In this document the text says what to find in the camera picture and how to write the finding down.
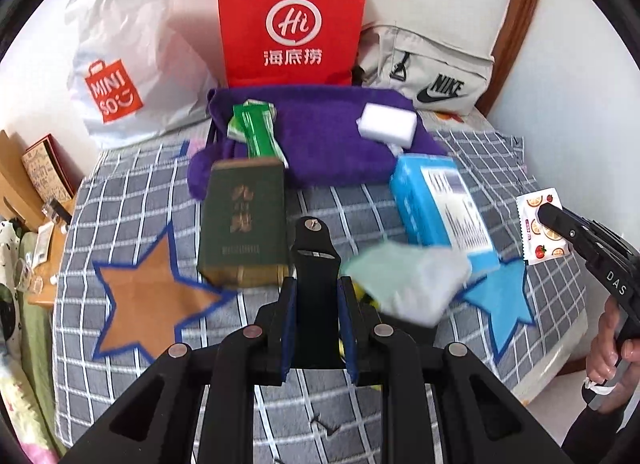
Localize red paper bag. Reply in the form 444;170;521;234
216;0;371;90

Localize brown star cutout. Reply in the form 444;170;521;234
92;221;236;365

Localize person's right forearm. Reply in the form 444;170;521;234
560;394;640;464

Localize wooden nightstand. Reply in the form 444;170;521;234
25;199;81;310

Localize grey waist bag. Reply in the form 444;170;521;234
357;21;496;117

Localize blue tissue pack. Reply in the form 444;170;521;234
389;154;501;270

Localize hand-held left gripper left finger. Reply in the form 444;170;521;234
72;276;301;464

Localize white sponge block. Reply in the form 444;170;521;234
356;103;418;150

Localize fruit print packet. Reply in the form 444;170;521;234
515;187;568;265

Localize brown patterned book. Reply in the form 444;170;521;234
20;134;76;205

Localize grey checked tablecloth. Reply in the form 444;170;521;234
52;109;591;464

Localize dark green tissue packet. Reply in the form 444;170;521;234
227;100;291;170

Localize white plastic shopping bag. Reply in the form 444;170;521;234
65;0;221;150

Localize black strap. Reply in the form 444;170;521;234
290;216;343;370

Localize person's right hand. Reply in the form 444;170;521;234
585;300;623;385

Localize blue star cutout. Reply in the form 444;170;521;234
460;256;538;360

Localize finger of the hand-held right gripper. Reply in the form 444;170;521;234
536;203;601;265

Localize wooden headboard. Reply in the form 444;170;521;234
0;129;46;232

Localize dark green tea tin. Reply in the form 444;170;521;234
196;159;291;287

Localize brown wooden door frame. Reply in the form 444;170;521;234
475;0;548;120

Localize purple towel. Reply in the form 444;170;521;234
187;85;448;200

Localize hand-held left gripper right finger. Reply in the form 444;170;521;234
337;276;571;464

